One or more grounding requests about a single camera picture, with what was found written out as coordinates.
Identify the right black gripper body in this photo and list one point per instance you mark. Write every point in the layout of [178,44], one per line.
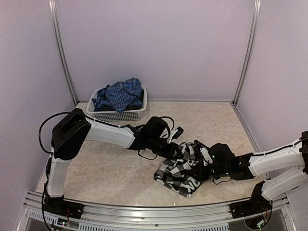
[203,176]

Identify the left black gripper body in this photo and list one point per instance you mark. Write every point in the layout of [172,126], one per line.
[167,153]

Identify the black white plaid shirt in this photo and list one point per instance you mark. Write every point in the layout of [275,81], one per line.
[174,174]

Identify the white plastic basket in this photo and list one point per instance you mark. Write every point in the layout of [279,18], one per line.
[108,116]

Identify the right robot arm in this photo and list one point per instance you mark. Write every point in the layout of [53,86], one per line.
[219,161]

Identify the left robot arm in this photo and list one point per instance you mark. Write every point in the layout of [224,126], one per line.
[76,128]

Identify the blue checkered shirt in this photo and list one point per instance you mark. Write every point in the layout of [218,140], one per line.
[120,97]

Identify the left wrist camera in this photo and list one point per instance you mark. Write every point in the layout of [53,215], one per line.
[175,134]

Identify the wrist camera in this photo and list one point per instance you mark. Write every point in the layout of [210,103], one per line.
[205,154]
[175,134]

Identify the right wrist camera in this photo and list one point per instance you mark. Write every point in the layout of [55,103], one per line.
[205,154]

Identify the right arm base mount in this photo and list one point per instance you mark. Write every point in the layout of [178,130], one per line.
[255,204]

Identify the front aluminium rail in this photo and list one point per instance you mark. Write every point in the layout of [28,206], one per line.
[104,217]

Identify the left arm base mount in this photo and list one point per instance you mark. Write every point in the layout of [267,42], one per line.
[61,207]

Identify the right aluminium frame post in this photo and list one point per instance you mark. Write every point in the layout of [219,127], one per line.
[248,52]

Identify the aluminium frame post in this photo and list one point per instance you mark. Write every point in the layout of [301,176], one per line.
[60,48]
[248,52]

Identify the left aluminium frame post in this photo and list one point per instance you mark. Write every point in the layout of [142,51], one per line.
[60,48]

